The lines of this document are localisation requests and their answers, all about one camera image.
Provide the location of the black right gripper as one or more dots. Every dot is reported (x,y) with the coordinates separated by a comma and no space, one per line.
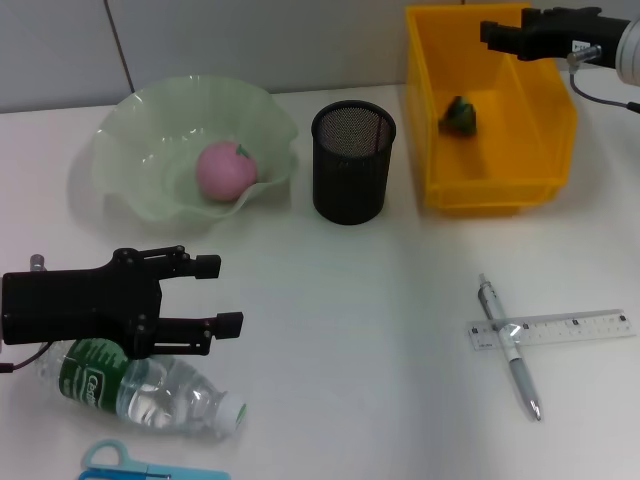
(555,30)

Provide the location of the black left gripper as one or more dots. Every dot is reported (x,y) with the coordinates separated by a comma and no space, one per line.
(65,305)

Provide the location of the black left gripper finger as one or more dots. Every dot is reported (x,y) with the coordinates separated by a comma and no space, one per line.
(230,325)

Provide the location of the green plastic wrapper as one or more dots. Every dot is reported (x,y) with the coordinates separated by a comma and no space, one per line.
(460,117)

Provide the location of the pink toy peach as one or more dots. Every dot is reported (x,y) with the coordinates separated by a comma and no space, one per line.
(225,172)

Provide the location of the clear green-label water bottle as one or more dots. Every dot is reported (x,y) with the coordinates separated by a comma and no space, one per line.
(165,395)

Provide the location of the black mesh pen holder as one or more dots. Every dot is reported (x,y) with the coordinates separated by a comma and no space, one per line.
(350,175)

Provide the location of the light blue scissors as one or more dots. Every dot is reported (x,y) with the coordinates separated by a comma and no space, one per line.
(100,447)

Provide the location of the silver ballpoint pen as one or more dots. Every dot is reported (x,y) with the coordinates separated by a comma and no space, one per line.
(522,380)

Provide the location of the transparent plastic ruler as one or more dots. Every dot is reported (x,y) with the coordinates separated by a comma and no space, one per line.
(575,330)

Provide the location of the yellow plastic bin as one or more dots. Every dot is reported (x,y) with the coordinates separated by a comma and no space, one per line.
(520,150)

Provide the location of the pale green wavy glass bowl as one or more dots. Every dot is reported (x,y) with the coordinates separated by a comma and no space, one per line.
(165,120)

